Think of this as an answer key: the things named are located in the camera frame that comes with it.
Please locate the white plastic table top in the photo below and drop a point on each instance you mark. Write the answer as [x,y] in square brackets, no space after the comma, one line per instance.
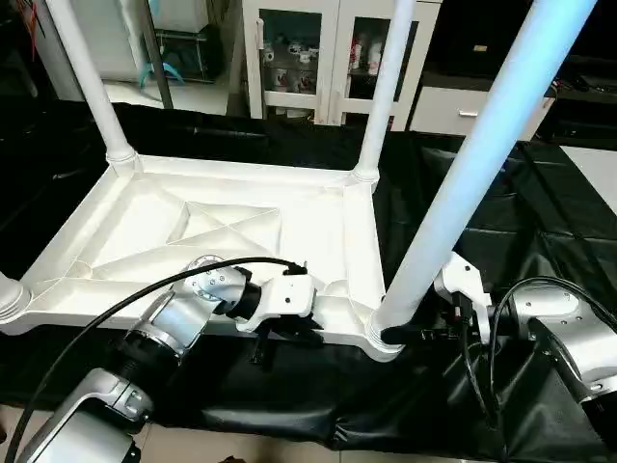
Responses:
[241,222]

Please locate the white glass door cabinet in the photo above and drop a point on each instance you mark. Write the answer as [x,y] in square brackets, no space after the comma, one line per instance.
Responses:
[299,58]

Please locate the white plastic table leg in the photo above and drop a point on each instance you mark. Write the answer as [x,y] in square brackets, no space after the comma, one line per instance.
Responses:
[8,299]
[482,164]
[386,87]
[92,87]

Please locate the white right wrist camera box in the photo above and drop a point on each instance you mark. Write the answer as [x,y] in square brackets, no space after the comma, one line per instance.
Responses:
[461,282]

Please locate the black mat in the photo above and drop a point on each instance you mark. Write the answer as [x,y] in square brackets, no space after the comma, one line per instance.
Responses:
[540,222]

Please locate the clear plastic storage box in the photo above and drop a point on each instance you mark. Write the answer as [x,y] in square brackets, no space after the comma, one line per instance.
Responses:
[193,53]

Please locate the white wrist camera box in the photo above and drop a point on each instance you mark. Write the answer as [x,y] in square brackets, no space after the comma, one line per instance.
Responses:
[289,294]
[461,282]

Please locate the white drawer unit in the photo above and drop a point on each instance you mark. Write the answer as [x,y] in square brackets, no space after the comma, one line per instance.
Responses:
[453,108]

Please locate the grey metal pole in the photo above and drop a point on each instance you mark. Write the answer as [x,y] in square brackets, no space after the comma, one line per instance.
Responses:
[158,48]

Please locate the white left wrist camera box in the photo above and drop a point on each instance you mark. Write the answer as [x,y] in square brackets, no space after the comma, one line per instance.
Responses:
[289,294]

